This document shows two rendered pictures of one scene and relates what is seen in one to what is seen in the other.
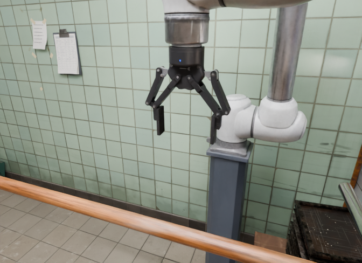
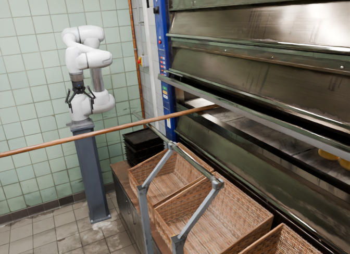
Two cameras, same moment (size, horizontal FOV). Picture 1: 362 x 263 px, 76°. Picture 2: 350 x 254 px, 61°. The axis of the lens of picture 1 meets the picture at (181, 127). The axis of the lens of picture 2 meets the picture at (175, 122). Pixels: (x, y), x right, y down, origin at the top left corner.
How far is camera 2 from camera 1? 163 cm
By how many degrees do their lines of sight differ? 41
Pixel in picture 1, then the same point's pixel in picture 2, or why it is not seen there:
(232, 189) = (91, 145)
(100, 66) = not seen: outside the picture
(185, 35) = (79, 78)
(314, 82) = (109, 77)
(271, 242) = (119, 164)
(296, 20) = not seen: hidden behind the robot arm
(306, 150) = (117, 115)
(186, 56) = (80, 84)
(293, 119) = (108, 98)
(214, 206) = (84, 161)
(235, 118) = (80, 106)
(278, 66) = (94, 76)
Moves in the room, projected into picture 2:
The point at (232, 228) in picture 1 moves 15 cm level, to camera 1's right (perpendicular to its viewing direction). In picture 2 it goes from (98, 169) to (111, 163)
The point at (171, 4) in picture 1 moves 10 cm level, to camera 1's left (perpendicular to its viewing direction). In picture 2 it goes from (74, 71) to (59, 73)
